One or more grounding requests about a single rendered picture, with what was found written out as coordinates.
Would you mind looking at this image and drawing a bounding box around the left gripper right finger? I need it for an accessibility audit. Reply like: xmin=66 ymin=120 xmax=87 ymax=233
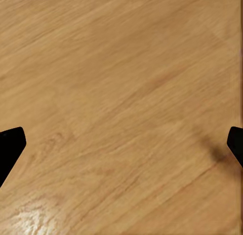
xmin=227 ymin=126 xmax=243 ymax=167

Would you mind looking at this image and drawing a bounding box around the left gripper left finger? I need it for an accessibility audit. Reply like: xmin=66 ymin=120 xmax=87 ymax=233
xmin=0 ymin=127 xmax=26 ymax=187

